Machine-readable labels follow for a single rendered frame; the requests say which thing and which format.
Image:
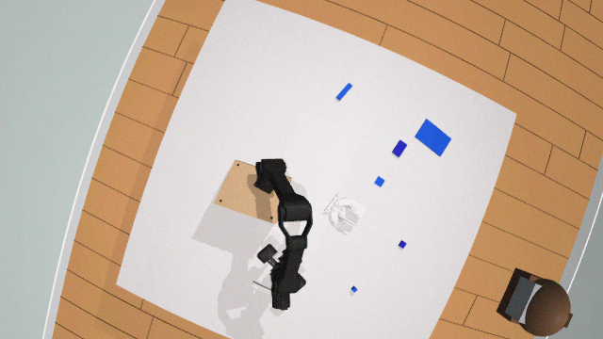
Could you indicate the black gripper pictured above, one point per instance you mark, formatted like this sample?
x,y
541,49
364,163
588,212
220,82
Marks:
x,y
265,255

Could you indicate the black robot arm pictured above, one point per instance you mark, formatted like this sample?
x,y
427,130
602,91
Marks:
x,y
292,207

